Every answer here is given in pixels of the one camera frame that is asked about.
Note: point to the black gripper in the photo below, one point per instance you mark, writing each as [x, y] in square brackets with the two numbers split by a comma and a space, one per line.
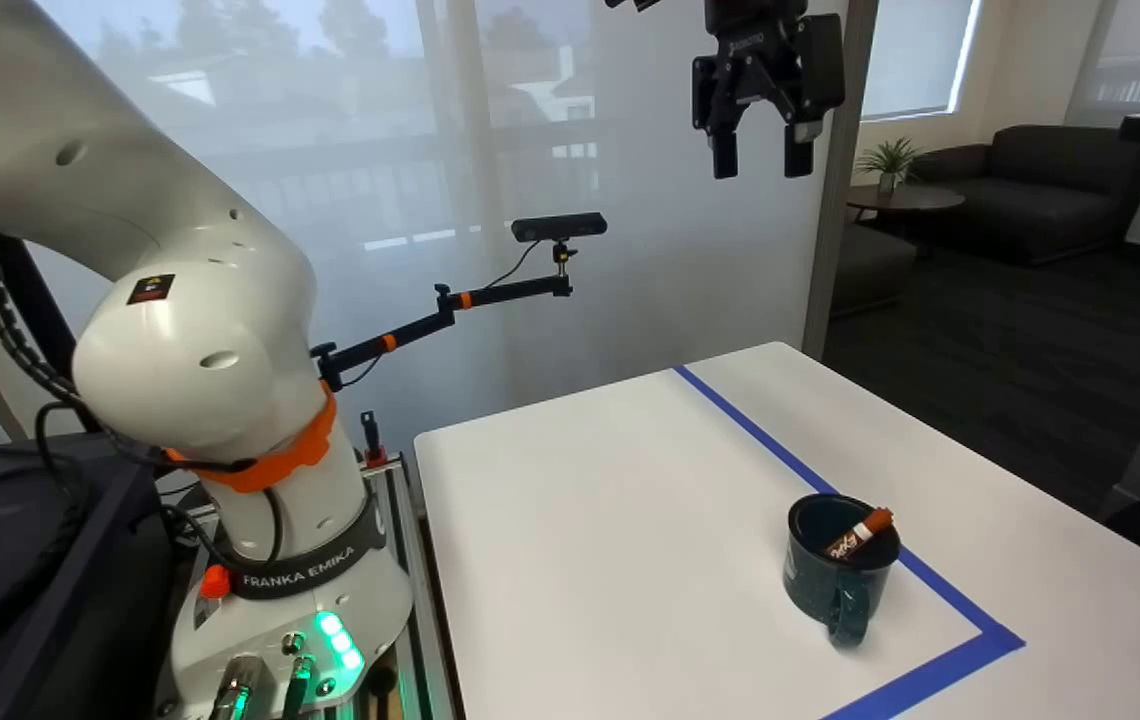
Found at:
[766, 48]

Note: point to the brown Expo marker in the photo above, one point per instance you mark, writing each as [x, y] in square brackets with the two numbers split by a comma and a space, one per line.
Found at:
[860, 535]

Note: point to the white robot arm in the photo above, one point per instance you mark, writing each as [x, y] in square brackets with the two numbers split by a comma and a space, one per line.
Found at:
[203, 355]

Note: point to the potted plant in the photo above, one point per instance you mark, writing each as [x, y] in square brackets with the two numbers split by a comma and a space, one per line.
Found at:
[890, 165]

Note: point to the round side table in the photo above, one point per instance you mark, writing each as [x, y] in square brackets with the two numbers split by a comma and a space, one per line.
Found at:
[894, 211]

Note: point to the dark grey sofa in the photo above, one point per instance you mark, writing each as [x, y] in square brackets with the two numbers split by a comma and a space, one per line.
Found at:
[1034, 194]

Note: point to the dark teal mug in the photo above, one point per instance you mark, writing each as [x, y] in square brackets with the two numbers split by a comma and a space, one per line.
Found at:
[839, 593]

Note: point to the blue tape line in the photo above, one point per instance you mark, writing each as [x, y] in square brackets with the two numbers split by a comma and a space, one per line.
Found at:
[931, 676]

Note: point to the black bag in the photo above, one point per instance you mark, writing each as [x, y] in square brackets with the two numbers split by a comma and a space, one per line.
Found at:
[84, 577]

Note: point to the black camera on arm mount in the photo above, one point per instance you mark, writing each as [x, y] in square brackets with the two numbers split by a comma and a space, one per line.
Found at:
[449, 300]

